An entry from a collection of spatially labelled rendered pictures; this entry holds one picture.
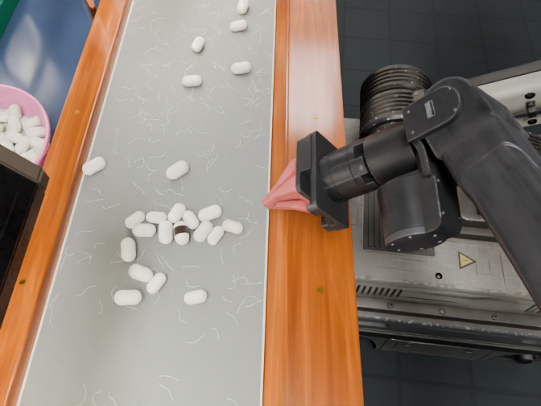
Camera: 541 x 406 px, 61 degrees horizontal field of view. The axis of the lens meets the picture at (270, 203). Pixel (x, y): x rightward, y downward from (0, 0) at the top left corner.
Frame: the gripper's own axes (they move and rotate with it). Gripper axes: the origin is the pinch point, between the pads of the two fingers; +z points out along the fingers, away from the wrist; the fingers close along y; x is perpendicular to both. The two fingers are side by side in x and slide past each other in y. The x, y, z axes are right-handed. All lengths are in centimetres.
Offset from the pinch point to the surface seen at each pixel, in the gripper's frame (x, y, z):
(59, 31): -17, -53, 49
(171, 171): -2.6, -10.8, 18.5
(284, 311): 8.8, 10.6, 4.4
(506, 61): 126, -124, -16
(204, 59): 0.1, -38.3, 18.6
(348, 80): 83, -110, 35
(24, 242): -25.7, 15.4, 0.8
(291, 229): 9.1, -1.2, 3.8
